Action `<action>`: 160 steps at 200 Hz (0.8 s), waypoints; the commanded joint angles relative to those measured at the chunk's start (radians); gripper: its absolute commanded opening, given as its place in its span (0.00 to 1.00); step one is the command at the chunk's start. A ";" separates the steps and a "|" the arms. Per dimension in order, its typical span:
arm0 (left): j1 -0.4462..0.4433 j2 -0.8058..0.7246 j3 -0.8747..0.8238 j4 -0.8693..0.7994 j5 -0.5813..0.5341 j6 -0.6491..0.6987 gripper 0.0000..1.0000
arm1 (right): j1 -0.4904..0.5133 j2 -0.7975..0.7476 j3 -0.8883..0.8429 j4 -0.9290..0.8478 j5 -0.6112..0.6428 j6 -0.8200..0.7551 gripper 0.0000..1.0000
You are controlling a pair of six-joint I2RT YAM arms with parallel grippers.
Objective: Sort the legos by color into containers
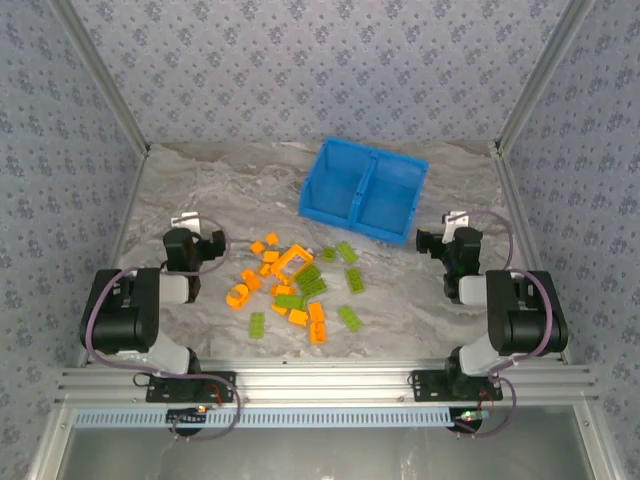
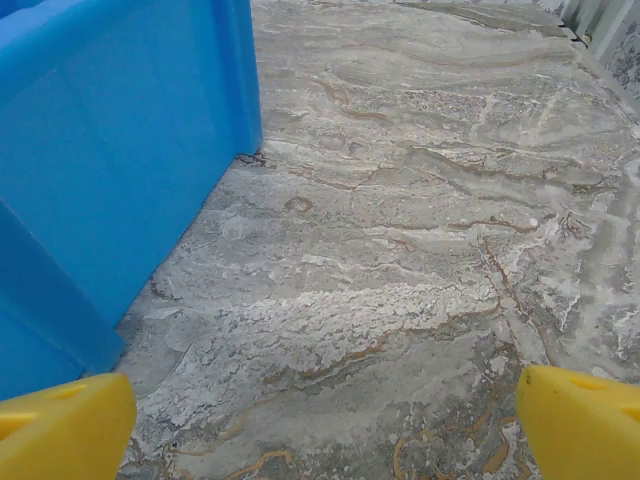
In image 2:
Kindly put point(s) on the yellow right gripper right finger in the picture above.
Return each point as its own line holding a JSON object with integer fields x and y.
{"x": 585, "y": 430}

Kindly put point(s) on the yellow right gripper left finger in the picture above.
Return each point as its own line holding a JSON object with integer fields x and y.
{"x": 65, "y": 430}

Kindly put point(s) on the blue plastic bin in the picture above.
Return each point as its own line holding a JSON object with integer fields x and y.
{"x": 125, "y": 150}

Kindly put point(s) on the aluminium side rail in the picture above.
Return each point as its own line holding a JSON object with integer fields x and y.
{"x": 607, "y": 69}

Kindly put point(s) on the aluminium frame post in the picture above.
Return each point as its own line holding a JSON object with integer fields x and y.
{"x": 575, "y": 15}

